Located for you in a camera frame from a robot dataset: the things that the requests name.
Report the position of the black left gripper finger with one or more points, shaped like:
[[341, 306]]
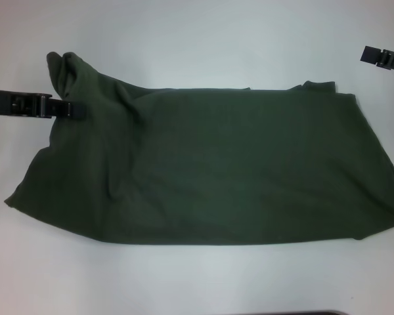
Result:
[[62, 108]]

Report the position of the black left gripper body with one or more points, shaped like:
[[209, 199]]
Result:
[[10, 103]]

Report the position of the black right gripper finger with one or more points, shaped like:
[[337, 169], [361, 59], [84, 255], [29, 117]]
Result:
[[374, 55]]

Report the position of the dark green FREE t-shirt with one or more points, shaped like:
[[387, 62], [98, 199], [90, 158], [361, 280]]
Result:
[[200, 164]]

